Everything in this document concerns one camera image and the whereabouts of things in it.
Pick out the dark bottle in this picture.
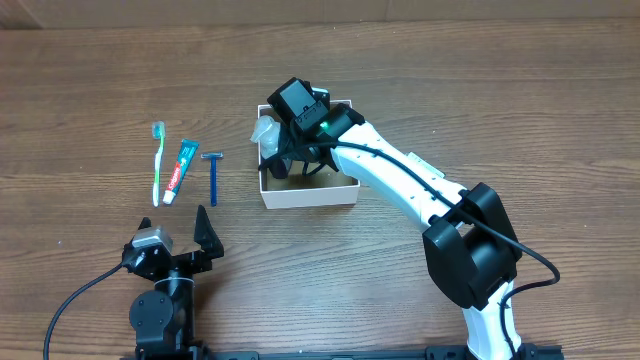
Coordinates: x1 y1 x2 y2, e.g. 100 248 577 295
250 115 291 179

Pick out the blue disposable razor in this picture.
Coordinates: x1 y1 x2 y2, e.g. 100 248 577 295
201 152 224 207

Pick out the Colgate toothpaste tube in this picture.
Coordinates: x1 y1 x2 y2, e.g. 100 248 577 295
163 139 199 205

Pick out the green soap bar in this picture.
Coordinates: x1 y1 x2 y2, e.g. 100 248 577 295
406 152 445 178

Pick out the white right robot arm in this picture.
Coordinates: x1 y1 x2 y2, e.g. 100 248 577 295
273 100 524 359

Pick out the white cardboard box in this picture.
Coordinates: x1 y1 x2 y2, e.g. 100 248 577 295
256 99 362 210

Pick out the green white toothbrush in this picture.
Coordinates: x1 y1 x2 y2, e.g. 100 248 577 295
152 121 166 207

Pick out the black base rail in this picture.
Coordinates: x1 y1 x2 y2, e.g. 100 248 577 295
120 343 565 360

